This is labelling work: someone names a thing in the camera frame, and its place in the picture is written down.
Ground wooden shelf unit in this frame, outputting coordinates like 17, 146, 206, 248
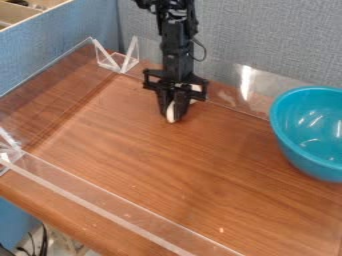
0, 0, 74, 32

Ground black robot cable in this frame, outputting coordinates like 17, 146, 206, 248
189, 37, 208, 63

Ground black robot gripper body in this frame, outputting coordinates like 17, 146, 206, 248
142, 46, 208, 101

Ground clear acrylic left bracket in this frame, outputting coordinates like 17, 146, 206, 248
0, 126, 22, 177

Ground clear acrylic back barrier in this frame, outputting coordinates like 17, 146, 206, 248
132, 36, 312, 119

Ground white plush mushroom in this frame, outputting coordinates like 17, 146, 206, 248
165, 84, 201, 123

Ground black floor cables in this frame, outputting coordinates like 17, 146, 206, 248
0, 223, 50, 256

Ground blue plastic bowl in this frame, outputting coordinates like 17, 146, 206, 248
269, 86, 342, 183

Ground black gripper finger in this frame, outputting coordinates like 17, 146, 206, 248
173, 90, 190, 121
156, 89, 173, 117

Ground clear acrylic corner bracket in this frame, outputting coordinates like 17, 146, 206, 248
90, 36, 140, 74

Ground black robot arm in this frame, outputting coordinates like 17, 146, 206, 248
132, 0, 208, 123

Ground clear acrylic front barrier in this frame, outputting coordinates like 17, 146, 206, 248
0, 152, 243, 256

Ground clear acrylic barrier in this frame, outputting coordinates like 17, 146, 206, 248
0, 152, 243, 256
132, 36, 312, 119

